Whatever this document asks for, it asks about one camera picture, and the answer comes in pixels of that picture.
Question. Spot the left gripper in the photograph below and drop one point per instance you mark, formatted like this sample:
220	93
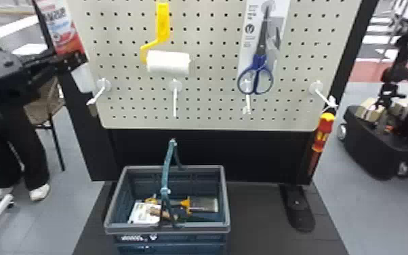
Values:
38	69

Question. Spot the woven chair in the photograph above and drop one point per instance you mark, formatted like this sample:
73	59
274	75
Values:
45	103

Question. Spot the yellow paint roller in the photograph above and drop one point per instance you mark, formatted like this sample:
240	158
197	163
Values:
168	62

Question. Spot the person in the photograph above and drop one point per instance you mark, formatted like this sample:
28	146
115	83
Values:
22	149

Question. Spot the white pegboard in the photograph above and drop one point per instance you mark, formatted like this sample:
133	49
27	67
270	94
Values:
211	107

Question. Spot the paint brush on white card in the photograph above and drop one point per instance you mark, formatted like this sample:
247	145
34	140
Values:
143	213

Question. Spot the blue scissors on card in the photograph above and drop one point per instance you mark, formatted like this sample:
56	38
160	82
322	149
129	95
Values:
261	53

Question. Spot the blue basket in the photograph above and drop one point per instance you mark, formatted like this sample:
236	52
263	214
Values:
204	226

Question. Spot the red screwdriver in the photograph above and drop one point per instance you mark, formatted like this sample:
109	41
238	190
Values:
324	128

